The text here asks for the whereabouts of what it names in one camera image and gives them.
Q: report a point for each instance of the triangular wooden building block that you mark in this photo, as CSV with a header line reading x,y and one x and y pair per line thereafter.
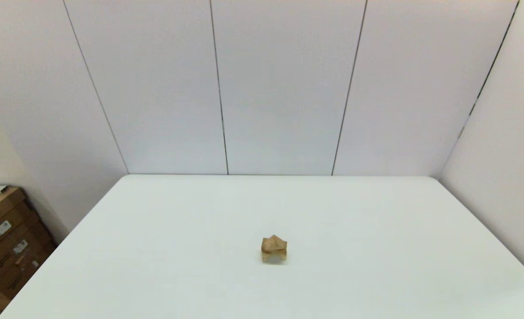
x,y
274,243

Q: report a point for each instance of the rectangular wooden building block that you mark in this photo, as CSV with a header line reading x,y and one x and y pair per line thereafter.
x,y
274,251

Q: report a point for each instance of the arched wooden building block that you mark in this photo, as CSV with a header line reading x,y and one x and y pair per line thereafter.
x,y
271,258

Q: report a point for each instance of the brown cardboard box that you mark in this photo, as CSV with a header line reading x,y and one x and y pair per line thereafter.
x,y
22,266
2,228

